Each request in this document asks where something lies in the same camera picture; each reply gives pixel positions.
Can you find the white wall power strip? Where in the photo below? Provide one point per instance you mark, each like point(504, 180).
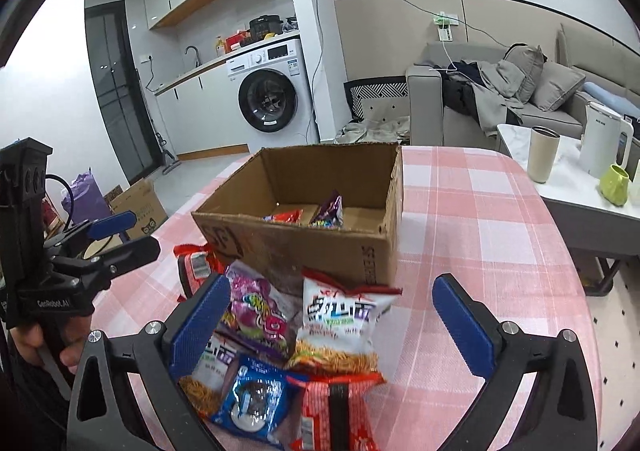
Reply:
point(444, 24)

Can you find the white noodle snack bag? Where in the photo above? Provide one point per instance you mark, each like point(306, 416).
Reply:
point(335, 337)

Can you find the kitchen faucet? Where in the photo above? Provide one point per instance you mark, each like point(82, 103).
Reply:
point(197, 62)

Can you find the crumpled beige cloth on floor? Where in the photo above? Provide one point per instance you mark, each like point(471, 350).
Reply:
point(396, 130)

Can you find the red spicy strip packet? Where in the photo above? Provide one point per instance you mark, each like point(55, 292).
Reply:
point(334, 412)

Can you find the blue oreo cookie packet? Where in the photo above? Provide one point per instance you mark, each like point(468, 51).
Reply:
point(257, 402)

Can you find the purple candy snack bag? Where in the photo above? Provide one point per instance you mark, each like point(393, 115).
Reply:
point(330, 214)

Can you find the white kitchen counter cabinets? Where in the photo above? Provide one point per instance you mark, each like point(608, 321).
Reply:
point(201, 109)

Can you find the red packet behind box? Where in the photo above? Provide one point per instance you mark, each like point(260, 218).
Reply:
point(195, 263)

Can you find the grey clothes pile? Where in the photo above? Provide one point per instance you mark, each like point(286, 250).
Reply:
point(493, 93)

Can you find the beige travel mug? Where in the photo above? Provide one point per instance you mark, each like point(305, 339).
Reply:
point(543, 145)

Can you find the purple candy bag on table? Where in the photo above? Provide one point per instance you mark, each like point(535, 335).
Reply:
point(259, 316)

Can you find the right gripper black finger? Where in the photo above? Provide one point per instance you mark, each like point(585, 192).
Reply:
point(97, 272)

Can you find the black glass door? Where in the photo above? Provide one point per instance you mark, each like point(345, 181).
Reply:
point(118, 91)

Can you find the cardboard box on floor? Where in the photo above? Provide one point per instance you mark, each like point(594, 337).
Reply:
point(141, 199)

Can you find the purple plastic bag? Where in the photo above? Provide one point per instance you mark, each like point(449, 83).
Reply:
point(88, 202)

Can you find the grey sofa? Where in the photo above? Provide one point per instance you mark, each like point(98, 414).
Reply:
point(604, 62)

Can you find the brown cardboard box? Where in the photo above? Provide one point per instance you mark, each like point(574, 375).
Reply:
point(362, 252)

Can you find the white washing machine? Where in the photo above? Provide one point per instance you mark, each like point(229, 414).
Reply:
point(273, 96)

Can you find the red chip snack bag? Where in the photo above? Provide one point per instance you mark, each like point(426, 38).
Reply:
point(291, 216)

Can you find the black cooker on washer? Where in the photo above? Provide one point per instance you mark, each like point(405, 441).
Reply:
point(264, 25)

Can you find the green ceramic mug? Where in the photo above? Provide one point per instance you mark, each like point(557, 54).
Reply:
point(613, 185)

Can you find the grey sofa cushion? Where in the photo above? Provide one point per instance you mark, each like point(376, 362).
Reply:
point(556, 85)

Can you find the white marble coffee table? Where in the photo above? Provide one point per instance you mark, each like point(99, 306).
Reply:
point(568, 183)

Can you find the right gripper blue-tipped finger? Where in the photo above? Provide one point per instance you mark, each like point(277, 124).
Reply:
point(100, 230)

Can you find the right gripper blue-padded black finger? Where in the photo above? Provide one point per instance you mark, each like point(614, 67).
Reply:
point(104, 412)
point(559, 414)

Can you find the white electric kettle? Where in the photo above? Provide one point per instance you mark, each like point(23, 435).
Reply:
point(601, 140)

